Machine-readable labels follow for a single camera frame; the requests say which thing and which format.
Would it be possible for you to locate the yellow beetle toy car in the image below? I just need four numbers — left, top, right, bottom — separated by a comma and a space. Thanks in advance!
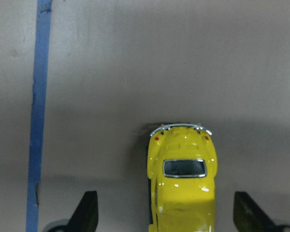
147, 123, 218, 232

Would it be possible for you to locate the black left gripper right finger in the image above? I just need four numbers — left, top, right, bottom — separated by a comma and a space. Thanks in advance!
233, 191, 276, 232

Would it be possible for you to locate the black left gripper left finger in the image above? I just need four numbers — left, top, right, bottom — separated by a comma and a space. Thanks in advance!
64, 191, 98, 232

